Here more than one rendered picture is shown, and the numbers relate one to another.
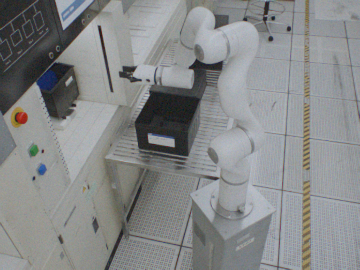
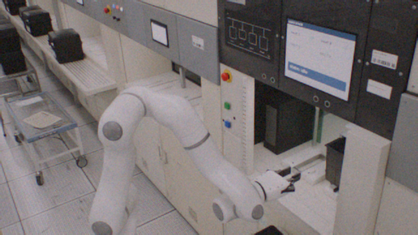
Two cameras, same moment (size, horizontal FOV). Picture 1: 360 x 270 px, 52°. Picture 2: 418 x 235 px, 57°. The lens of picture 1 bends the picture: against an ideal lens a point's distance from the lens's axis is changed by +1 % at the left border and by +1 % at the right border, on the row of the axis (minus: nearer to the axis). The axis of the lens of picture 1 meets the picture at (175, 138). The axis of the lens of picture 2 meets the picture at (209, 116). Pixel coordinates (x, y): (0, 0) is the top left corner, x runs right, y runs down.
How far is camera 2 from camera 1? 2.09 m
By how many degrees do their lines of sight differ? 96
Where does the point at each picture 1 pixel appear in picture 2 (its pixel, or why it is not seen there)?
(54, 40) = (272, 70)
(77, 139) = (300, 195)
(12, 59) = (234, 42)
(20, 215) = (208, 119)
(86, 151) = not seen: hidden behind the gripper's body
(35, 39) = (255, 50)
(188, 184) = not seen: outside the picture
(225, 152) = not seen: hidden behind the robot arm
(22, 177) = (217, 106)
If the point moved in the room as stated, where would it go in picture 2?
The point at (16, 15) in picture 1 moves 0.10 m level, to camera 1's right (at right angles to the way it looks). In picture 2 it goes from (247, 22) to (232, 29)
